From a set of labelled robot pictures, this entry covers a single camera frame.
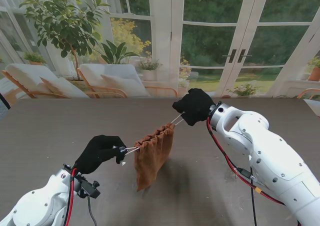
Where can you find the white sheet corner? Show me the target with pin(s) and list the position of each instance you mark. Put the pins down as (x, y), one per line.
(313, 107)

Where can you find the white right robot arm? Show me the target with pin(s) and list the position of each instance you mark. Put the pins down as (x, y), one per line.
(270, 156)

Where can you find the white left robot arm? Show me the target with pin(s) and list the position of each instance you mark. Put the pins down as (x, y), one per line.
(32, 206)

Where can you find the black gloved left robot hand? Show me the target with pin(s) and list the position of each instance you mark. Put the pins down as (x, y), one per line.
(97, 153)

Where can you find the printed garden window backdrop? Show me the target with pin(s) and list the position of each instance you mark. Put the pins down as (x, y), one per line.
(212, 36)

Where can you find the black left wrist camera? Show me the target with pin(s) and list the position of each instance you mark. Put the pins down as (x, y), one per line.
(88, 188)

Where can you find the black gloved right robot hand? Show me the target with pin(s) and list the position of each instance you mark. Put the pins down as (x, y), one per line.
(195, 106)

